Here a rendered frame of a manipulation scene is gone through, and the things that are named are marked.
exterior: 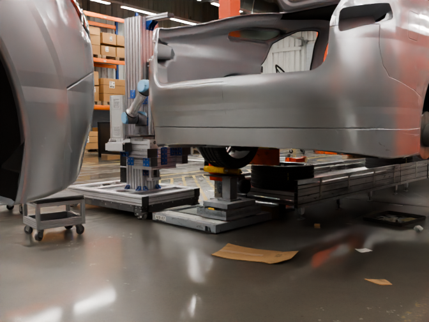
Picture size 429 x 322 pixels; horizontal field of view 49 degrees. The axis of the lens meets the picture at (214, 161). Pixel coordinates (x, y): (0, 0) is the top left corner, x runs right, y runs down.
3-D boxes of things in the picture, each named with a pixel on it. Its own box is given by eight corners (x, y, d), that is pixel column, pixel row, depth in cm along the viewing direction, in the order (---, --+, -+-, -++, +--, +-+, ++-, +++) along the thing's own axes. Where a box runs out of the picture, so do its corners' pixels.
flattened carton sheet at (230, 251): (287, 266, 310) (287, 261, 310) (210, 256, 333) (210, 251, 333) (299, 254, 337) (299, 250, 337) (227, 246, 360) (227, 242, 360)
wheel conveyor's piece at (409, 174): (400, 193, 634) (401, 164, 631) (341, 187, 692) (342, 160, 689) (426, 186, 706) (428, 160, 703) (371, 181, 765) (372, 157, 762)
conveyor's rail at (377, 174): (298, 203, 452) (298, 180, 450) (293, 202, 456) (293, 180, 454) (401, 181, 632) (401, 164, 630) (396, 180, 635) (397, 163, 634)
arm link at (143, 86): (135, 126, 471) (159, 86, 440) (122, 126, 461) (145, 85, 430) (131, 117, 477) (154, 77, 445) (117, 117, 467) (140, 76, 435)
